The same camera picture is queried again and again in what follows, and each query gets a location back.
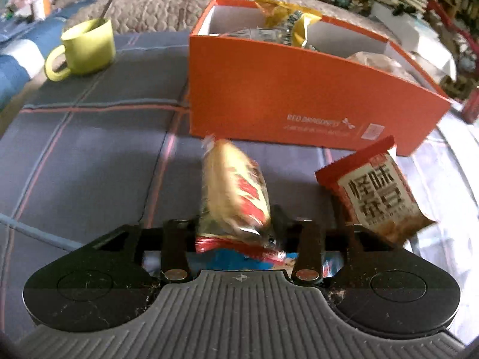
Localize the metal spoon in mug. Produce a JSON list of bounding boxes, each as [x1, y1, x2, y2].
[[98, 0, 113, 22]]

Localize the blue striped cloth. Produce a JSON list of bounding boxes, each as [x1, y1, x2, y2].
[[1, 0, 97, 110]]

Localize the silver grey snack packet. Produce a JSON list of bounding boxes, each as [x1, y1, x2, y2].
[[222, 28, 292, 45]]

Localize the red white bean snack packet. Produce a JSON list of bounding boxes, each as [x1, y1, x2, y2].
[[316, 135, 436, 246]]

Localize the quilted pink sofa cover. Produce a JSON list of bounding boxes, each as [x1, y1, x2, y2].
[[64, 0, 395, 40]]

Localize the orange cardboard box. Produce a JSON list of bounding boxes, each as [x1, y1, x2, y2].
[[188, 0, 451, 156]]

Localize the yellow snack bag in box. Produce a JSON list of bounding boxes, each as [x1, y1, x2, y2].
[[254, 0, 322, 49]]

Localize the blue snack packet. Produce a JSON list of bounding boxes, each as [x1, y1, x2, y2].
[[144, 248, 345, 279]]

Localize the white paper bag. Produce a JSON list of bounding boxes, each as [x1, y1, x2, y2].
[[371, 2, 457, 83]]

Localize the beige red candy bar packet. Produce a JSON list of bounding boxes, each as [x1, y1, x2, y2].
[[195, 135, 287, 264]]

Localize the yellow-green mug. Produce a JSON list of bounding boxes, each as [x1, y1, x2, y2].
[[44, 19, 116, 82]]

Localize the plaid grey tablecloth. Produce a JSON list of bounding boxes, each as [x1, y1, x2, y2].
[[1, 33, 478, 343]]

